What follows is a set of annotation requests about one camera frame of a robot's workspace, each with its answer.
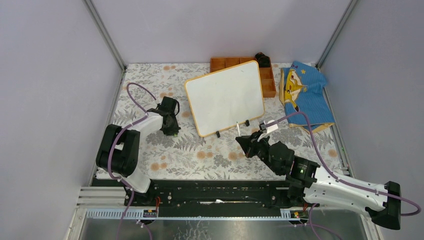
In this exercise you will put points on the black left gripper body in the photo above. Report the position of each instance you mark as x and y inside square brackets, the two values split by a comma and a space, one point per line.
[173, 127]

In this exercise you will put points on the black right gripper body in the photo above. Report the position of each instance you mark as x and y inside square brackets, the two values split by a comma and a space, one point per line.
[261, 149]

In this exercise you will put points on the yellow framed whiteboard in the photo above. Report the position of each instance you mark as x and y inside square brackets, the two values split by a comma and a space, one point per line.
[219, 100]

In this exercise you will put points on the green white marker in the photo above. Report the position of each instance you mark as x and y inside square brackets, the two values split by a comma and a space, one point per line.
[238, 129]

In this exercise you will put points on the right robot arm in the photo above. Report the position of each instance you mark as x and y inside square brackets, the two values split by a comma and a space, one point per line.
[309, 182]

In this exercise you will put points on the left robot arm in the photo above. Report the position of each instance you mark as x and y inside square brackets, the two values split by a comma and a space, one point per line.
[119, 149]

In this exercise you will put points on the metal whiteboard stand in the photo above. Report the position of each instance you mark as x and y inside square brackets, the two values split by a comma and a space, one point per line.
[246, 123]

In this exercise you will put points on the floral table mat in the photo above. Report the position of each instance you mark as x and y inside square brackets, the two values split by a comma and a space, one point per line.
[186, 156]

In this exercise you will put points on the orange wooden compartment tray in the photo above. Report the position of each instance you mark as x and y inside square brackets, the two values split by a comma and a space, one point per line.
[266, 73]

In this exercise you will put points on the blue yellow cartoon bag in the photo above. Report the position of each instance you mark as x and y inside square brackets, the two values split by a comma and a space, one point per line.
[301, 89]

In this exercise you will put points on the black object in tray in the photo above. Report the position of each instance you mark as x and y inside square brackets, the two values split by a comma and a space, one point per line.
[263, 60]

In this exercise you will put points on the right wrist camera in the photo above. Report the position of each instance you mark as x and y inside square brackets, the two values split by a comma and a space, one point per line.
[268, 126]

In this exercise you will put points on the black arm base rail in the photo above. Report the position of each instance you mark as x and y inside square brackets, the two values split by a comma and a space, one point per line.
[211, 198]

